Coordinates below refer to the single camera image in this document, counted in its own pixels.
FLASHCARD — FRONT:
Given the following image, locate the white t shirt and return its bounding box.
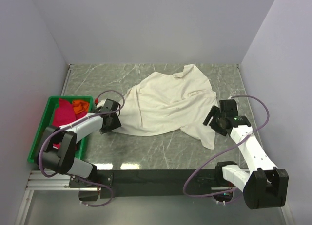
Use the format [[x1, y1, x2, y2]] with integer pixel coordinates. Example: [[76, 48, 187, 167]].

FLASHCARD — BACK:
[[115, 64, 217, 150]]

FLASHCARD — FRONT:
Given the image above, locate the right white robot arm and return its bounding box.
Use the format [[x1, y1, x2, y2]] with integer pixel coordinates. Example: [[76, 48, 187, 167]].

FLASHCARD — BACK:
[[203, 99, 289, 209]]

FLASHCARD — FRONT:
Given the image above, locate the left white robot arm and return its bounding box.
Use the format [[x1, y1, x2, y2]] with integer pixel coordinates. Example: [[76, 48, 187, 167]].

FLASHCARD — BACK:
[[37, 99, 123, 187]]

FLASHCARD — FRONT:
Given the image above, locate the orange t shirt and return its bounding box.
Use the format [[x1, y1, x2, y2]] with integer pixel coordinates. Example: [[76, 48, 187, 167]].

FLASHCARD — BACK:
[[72, 100, 89, 120]]

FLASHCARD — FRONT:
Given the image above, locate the magenta t shirt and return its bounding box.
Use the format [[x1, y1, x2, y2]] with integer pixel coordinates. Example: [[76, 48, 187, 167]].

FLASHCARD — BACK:
[[52, 98, 77, 127]]

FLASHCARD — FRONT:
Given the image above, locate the black base beam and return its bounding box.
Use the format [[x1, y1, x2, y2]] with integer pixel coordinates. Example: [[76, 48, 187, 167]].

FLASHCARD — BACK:
[[68, 168, 242, 199]]

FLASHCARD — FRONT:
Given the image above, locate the green plastic bin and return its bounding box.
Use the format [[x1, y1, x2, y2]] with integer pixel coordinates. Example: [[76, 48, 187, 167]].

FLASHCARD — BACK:
[[28, 96, 93, 163]]

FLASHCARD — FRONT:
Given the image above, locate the aluminium frame rail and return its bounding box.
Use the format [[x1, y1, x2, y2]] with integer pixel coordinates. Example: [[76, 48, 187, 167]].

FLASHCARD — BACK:
[[14, 170, 70, 225]]

